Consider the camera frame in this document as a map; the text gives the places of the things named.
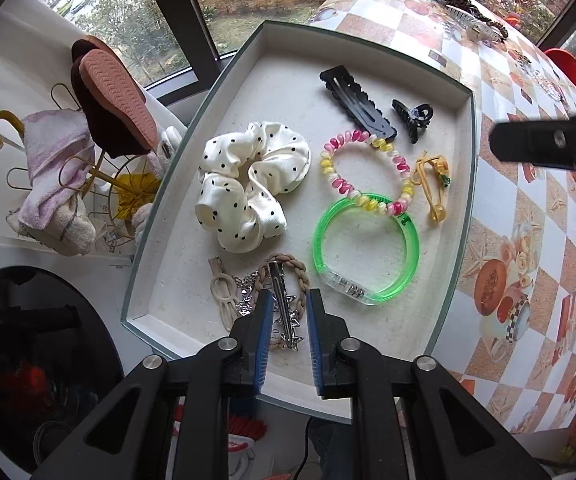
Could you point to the purple white towel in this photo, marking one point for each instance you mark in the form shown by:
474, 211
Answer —
48, 160

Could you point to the black round appliance door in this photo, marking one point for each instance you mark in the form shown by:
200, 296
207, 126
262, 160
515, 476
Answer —
43, 335

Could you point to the yellow bow hair clip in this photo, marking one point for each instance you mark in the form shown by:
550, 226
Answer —
420, 167

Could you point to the yellow cloth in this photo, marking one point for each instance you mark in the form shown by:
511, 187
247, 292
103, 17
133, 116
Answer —
135, 195

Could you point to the black claw hair clip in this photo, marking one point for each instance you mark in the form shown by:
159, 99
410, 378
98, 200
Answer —
410, 117

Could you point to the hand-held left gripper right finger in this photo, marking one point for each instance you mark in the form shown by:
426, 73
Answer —
315, 340

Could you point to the silver rhinestone barrette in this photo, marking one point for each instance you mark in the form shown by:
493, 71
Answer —
473, 22

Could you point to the white polka dot scrunchie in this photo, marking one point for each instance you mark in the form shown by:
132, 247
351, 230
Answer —
228, 150

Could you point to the brown slipper with pink sole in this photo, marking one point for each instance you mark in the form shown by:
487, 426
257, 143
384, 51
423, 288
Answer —
113, 90

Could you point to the black snap hair clip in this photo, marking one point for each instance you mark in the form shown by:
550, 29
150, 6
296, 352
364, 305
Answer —
363, 115

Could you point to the silver star hair clip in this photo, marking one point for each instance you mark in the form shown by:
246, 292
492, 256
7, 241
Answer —
245, 297
280, 290

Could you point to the checkered printed tablecloth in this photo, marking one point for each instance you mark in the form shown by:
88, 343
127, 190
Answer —
518, 240

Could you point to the beige loop hair clip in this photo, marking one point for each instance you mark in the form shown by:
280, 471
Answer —
220, 285

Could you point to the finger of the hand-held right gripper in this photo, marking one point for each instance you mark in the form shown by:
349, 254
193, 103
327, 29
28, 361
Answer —
533, 140

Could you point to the grey rimmed white tray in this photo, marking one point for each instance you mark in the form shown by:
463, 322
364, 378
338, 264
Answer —
278, 85

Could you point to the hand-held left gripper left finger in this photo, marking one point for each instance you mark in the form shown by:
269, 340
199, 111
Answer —
263, 330

